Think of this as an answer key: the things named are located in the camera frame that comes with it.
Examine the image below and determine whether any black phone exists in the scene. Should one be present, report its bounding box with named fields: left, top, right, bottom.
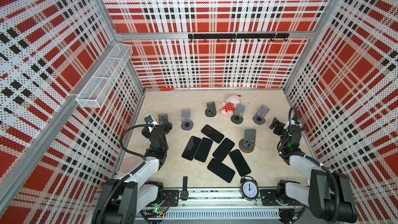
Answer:
left=207, top=158, right=235, bottom=183
left=194, top=138, right=213, bottom=162
left=229, top=149, right=251, bottom=177
left=201, top=124, right=224, bottom=144
left=212, top=138, right=235, bottom=162
left=181, top=136, right=201, bottom=161

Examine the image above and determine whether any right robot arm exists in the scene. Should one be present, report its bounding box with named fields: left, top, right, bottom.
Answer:
left=270, top=107, right=358, bottom=224

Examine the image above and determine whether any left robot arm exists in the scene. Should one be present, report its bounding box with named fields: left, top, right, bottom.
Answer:
left=91, top=115, right=172, bottom=224

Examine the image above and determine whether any grey phone stand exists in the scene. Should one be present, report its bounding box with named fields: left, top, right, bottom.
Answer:
left=252, top=105, right=269, bottom=125
left=181, top=110, right=193, bottom=131
left=158, top=113, right=173, bottom=128

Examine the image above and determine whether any wooden base phone stand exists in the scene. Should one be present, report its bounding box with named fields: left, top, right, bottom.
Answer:
left=238, top=129, right=257, bottom=153

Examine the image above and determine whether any dark phone stand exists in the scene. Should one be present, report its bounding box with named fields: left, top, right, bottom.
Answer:
left=205, top=102, right=217, bottom=117
left=231, top=104, right=245, bottom=124

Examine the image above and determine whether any pink phone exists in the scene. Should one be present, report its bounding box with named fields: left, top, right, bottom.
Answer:
left=119, top=157, right=143, bottom=174

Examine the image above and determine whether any pink plush toy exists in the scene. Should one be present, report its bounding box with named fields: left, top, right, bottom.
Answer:
left=220, top=94, right=241, bottom=117

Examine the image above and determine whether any black alarm clock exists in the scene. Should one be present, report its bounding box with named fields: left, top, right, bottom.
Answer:
left=239, top=176, right=259, bottom=201

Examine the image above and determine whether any black wristwatch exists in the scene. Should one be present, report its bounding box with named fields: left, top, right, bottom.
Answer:
left=180, top=176, right=189, bottom=201

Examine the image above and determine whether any white wire basket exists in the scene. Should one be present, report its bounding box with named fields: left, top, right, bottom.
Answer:
left=76, top=44, right=132, bottom=108

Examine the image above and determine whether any black hook rail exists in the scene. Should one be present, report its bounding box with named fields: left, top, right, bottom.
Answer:
left=188, top=33, right=290, bottom=40

